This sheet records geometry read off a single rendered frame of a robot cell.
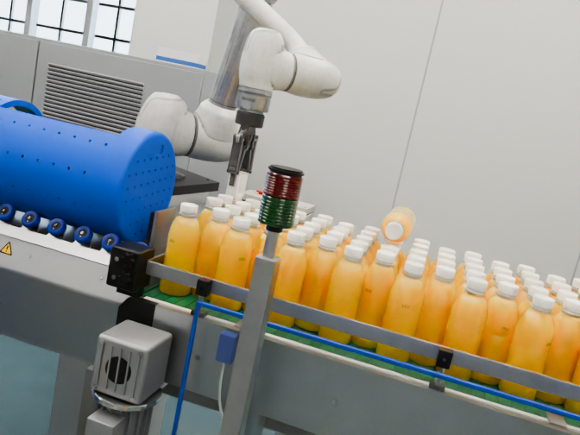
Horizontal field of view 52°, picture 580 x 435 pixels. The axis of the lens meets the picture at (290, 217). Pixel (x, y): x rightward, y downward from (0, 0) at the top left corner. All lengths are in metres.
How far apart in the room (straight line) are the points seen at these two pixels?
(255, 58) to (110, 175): 0.46
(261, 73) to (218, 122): 0.58
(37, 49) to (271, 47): 2.37
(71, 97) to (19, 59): 0.44
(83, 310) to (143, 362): 0.37
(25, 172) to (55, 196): 0.09
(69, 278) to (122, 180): 0.28
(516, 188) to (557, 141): 0.36
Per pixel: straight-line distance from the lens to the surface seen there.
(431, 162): 3.95
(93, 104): 3.46
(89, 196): 1.46
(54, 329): 1.65
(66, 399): 2.37
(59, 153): 1.51
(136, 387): 1.24
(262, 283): 1.05
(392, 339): 1.21
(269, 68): 1.56
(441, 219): 3.96
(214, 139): 2.11
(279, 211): 1.01
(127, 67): 3.35
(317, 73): 1.62
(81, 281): 1.52
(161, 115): 2.05
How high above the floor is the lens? 1.36
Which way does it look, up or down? 10 degrees down
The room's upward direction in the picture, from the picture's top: 12 degrees clockwise
